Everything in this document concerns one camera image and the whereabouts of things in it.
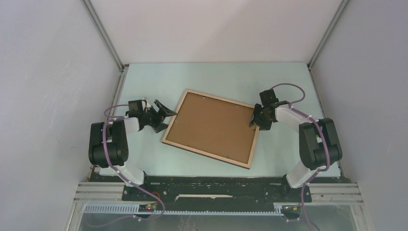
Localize right corner aluminium post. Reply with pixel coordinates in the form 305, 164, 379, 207
307, 0, 351, 70

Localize aluminium frame rails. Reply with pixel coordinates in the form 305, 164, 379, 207
74, 182, 364, 205

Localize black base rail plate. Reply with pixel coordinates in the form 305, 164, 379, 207
141, 176, 311, 212

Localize corner aluminium post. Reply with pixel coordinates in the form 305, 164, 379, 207
80, 0, 124, 71
307, 0, 351, 70

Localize left corner aluminium post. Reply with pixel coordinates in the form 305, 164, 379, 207
80, 0, 124, 71

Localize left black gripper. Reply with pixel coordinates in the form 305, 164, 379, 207
141, 101, 177, 133

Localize brown cardboard backing board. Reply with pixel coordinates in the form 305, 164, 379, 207
166, 92, 257, 165

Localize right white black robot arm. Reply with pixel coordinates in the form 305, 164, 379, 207
250, 89, 343, 201

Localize wooden picture frame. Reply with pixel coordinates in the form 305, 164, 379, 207
161, 89, 260, 169

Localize white cable duct strip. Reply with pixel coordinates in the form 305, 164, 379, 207
83, 203, 283, 216

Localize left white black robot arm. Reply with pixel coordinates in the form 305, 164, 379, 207
88, 99, 177, 201

